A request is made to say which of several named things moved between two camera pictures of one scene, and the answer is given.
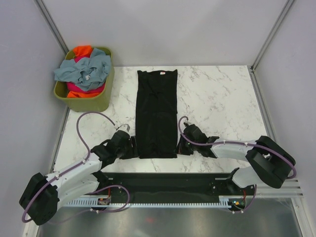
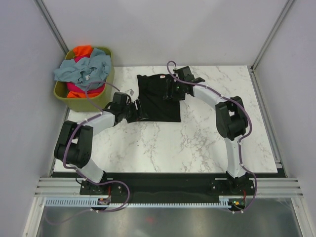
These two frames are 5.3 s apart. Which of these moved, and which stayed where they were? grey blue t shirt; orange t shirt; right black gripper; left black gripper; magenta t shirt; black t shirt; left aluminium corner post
Moved: black t shirt; right black gripper; left black gripper
Stayed: magenta t shirt; grey blue t shirt; orange t shirt; left aluminium corner post
